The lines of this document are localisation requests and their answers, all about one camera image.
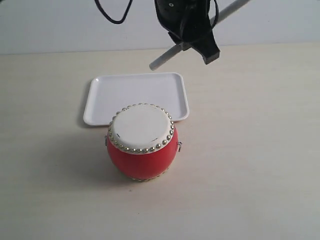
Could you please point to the red small drum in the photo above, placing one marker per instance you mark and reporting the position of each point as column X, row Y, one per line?
column 142, row 141

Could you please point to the white rectangular plastic tray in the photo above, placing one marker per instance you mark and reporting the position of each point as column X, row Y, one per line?
column 108, row 94

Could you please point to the wooden drumstick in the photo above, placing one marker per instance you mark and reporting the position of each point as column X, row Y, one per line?
column 215, row 15

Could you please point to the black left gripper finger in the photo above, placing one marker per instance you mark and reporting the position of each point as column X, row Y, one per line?
column 203, row 41
column 182, row 42

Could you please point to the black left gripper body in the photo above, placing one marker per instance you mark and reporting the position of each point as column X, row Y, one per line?
column 184, row 16

